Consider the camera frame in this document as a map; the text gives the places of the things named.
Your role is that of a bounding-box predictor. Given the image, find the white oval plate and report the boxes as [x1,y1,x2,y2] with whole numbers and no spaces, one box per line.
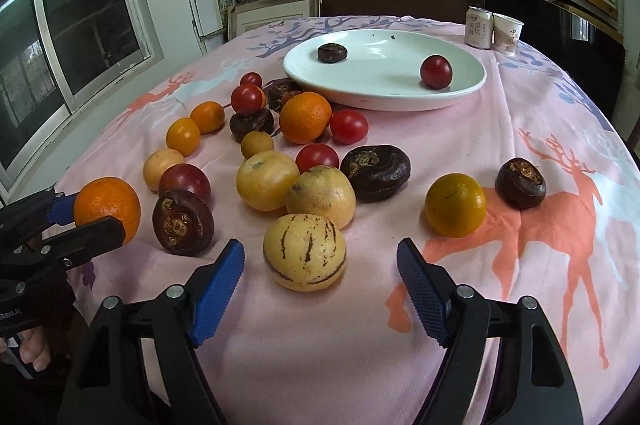
[283,29,487,112]

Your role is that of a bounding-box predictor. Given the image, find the white paper cup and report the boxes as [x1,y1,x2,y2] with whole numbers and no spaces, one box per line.
[492,12,524,57]

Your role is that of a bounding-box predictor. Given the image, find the pale yellow round fruit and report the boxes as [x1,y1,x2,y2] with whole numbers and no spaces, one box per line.
[235,151,299,212]

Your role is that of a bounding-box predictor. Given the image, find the striped pepino melon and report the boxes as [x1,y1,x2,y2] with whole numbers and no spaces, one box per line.
[262,214,347,293]

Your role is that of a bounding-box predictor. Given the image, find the large dark water chestnut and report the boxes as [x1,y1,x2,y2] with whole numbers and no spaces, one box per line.
[341,145,411,203]

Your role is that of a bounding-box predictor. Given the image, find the pink beverage can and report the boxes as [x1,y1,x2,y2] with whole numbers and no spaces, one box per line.
[464,6,494,50]

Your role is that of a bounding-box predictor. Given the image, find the left aluminium window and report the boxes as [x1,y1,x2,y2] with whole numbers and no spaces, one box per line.
[1,0,157,194]

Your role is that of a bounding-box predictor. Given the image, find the small yellow longan fruit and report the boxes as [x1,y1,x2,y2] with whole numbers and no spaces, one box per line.
[241,130,273,160]

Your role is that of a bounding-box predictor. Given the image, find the pink deer print tablecloth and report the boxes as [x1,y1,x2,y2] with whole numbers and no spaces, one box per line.
[56,17,639,424]

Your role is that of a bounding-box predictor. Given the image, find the framed picture leaning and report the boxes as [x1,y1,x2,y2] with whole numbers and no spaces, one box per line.
[227,0,322,41]

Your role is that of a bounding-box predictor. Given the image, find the orange cherry tomato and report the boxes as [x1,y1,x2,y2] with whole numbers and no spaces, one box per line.
[165,118,201,156]
[190,101,226,134]

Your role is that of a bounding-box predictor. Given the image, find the dark red plum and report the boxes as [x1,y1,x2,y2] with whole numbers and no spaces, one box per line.
[157,163,212,204]
[420,55,452,90]

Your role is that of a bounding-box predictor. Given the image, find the person's left hand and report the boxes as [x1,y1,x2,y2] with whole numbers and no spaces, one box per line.
[1,327,51,373]

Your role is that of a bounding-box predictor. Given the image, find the pale yellow small fruit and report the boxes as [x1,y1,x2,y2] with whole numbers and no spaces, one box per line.
[142,148,184,192]

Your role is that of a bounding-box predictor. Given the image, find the small red cherry tomato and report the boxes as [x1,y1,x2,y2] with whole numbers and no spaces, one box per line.
[240,71,262,88]

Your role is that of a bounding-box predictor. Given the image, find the yellow orange tomato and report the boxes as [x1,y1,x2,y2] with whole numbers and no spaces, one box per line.
[424,173,487,237]

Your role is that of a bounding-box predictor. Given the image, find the large orange mandarin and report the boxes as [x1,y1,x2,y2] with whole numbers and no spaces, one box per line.
[73,177,141,244]

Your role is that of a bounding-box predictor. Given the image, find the dark water chestnut front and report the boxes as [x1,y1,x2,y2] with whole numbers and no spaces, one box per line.
[152,190,215,257]

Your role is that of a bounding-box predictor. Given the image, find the pale yellow passion fruit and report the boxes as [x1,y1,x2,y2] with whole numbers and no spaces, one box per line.
[285,165,356,229]

